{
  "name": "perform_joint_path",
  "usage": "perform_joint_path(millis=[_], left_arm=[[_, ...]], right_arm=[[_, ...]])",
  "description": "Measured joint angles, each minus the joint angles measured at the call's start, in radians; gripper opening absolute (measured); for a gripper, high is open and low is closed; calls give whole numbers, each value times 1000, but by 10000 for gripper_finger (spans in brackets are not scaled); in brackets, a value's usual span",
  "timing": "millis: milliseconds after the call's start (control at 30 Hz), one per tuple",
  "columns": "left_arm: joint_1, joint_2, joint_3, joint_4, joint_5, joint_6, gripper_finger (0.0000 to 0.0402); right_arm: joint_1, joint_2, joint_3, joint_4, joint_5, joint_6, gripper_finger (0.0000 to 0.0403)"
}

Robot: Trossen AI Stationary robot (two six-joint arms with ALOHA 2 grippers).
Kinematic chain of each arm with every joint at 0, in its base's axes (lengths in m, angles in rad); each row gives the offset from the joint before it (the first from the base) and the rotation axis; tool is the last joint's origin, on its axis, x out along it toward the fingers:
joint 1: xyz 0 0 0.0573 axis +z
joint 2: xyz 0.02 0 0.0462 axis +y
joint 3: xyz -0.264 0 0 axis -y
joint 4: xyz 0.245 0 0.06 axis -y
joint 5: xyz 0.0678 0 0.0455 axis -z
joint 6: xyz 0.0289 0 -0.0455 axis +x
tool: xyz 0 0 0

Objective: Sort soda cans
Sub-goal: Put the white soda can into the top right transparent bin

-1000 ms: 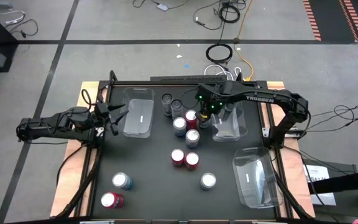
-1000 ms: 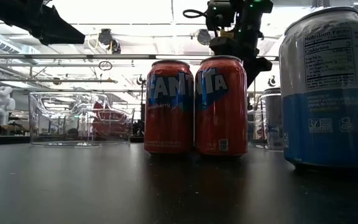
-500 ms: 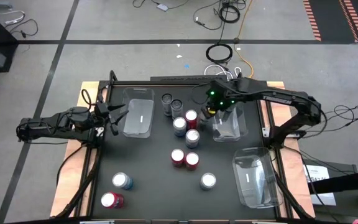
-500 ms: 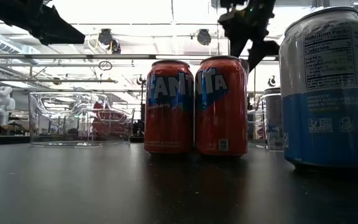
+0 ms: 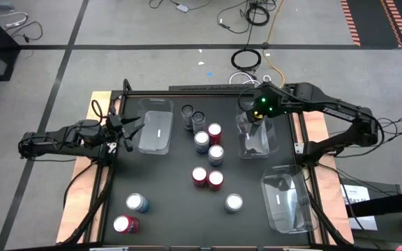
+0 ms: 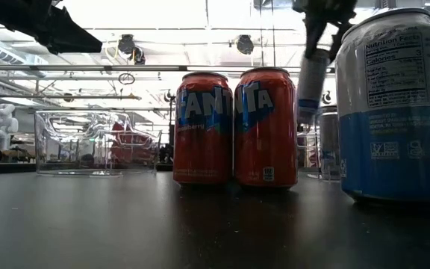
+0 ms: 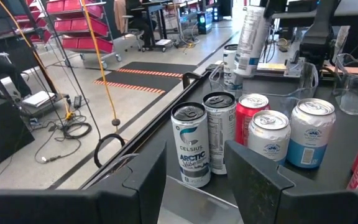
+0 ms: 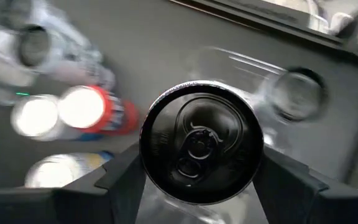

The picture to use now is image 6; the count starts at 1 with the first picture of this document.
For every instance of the black workbench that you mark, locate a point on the black workbench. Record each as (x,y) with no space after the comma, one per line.
(9,169)

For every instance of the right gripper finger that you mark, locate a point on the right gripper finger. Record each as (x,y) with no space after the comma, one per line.
(314,35)
(339,39)

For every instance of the white robot statue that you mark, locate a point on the white robot statue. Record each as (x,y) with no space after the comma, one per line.
(3,123)

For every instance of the red Fanta soda can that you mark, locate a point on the red Fanta soda can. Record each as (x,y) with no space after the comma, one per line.
(202,149)
(265,149)

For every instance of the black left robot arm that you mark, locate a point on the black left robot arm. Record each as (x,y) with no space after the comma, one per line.
(32,18)

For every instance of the long horizontal ceiling rail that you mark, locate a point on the long horizontal ceiling rail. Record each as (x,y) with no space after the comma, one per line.
(69,68)

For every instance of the silver and blue soda can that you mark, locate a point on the silver and blue soda can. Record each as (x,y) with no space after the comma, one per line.
(394,149)

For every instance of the clear plastic bin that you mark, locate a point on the clear plastic bin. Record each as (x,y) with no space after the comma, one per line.
(69,164)
(312,160)

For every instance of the tall slim silver can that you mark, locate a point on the tall slim silver can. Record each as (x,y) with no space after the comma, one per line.
(311,86)

